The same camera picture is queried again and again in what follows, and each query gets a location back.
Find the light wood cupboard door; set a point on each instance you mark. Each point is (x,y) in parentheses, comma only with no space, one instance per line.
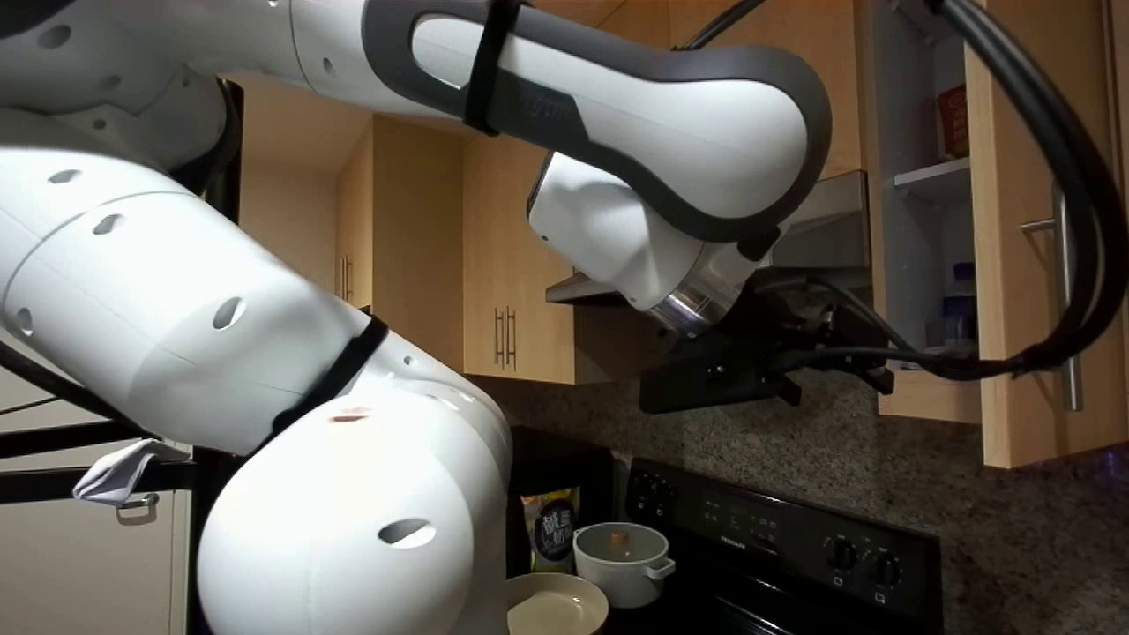
(1007,293)

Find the printed snack bag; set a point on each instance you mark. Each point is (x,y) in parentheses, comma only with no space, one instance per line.
(551,532)

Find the light wood side cabinet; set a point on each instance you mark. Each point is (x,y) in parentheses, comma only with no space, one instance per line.
(410,234)

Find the wide wood door above hood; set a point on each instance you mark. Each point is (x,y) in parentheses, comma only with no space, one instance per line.
(844,73)

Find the white cooking pot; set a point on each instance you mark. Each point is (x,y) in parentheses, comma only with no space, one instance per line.
(619,577)

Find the red food package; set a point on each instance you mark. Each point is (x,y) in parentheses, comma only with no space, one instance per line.
(953,118)

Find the white bowl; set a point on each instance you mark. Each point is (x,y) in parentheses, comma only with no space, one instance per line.
(559,604)

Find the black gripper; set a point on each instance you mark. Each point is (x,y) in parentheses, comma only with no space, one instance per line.
(814,310)

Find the black electric stove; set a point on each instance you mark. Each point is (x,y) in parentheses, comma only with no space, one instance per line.
(753,532)

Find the light wood wall cabinet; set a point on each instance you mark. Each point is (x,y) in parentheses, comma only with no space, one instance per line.
(507,234)

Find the light wood cupboard carcass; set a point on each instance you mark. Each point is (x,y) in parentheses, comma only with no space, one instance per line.
(931,399)

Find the crumpled silver cloth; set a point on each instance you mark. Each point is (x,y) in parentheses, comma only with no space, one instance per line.
(118,470)

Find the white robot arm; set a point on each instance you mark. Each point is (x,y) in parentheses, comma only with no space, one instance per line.
(233,306)

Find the blue capped bottle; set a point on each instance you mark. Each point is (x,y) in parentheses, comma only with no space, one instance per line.
(959,306)

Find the black stove knob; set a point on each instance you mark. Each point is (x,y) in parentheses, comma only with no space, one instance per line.
(842,553)
(888,567)

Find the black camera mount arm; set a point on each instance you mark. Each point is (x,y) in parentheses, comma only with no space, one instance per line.
(49,439)

